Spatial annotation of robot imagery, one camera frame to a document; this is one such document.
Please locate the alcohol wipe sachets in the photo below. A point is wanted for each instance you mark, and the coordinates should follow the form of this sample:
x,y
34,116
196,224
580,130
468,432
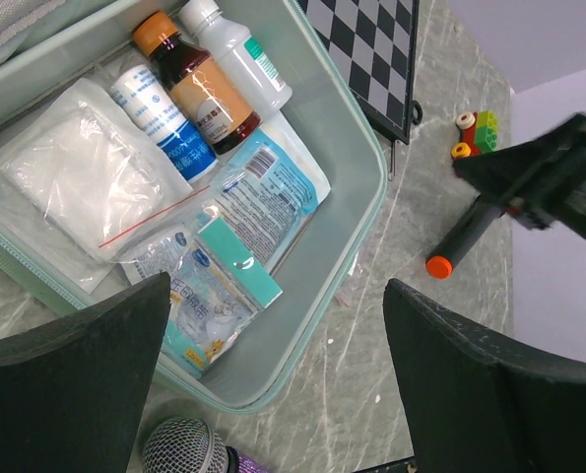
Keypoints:
x,y
160,252

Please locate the blue white bandage roll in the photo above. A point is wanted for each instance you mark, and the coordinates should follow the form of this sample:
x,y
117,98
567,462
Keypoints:
x,y
143,98

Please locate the brown orange syrup bottle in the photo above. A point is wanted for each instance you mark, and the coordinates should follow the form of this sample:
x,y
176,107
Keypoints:
x,y
197,84

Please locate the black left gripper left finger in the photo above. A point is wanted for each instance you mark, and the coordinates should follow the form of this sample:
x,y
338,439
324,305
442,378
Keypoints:
x,y
73,390

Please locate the purple glitter microphone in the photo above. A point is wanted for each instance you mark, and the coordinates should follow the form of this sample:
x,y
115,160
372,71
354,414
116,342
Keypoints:
x,y
190,445

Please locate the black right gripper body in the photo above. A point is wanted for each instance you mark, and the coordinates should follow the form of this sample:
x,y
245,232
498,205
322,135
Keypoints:
x,y
537,182

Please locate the black white chessboard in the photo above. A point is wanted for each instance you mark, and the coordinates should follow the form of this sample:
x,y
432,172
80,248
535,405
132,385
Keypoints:
x,y
373,45

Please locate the colourful toy block car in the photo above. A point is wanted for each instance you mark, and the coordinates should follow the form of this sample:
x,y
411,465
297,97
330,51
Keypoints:
x,y
477,134

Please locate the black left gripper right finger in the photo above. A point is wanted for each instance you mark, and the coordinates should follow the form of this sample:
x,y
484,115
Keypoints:
x,y
478,401

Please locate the black binder clip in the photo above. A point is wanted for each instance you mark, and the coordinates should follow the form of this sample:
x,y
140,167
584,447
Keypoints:
x,y
417,113

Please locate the white gauze pad packet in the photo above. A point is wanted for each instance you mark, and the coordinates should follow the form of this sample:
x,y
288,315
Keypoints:
x,y
82,181

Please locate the mint green medicine case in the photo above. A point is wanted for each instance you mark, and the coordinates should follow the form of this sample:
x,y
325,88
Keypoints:
x,y
330,123

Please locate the small zip bag swabs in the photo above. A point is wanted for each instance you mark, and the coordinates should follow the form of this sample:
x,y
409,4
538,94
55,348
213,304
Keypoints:
x,y
217,285

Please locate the white medicine bottle green label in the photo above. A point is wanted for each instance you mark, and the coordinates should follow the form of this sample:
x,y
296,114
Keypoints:
x,y
239,54

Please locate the blue white mask packet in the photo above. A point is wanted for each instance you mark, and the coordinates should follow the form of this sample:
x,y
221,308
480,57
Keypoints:
x,y
268,189

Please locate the black tube orange cap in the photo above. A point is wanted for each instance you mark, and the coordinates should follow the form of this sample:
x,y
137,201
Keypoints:
x,y
444,258

